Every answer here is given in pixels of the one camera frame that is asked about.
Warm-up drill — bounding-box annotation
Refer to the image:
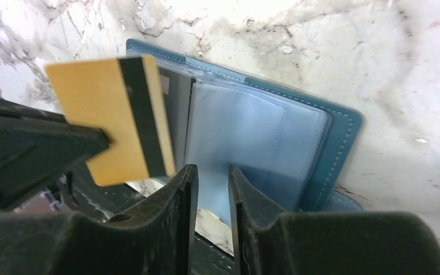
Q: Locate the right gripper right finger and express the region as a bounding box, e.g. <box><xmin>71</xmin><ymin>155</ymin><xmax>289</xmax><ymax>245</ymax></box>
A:
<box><xmin>229</xmin><ymin>166</ymin><xmax>440</xmax><ymax>274</ymax></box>

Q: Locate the gold credit card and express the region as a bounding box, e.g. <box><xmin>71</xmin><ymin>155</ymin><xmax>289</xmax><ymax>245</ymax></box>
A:
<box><xmin>45</xmin><ymin>55</ymin><xmax>177</xmax><ymax>186</ymax></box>

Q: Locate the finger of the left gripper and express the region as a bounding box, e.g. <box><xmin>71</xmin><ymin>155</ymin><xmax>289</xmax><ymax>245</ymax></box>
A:
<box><xmin>0</xmin><ymin>98</ymin><xmax>109</xmax><ymax>211</ymax></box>

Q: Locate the blue card holder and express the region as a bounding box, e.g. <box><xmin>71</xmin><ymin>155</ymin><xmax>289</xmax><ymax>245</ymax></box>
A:
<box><xmin>126</xmin><ymin>38</ymin><xmax>363</xmax><ymax>223</ymax></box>

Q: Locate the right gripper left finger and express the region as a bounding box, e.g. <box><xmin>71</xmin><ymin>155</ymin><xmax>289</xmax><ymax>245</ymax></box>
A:
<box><xmin>0</xmin><ymin>164</ymin><xmax>198</xmax><ymax>274</ymax></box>

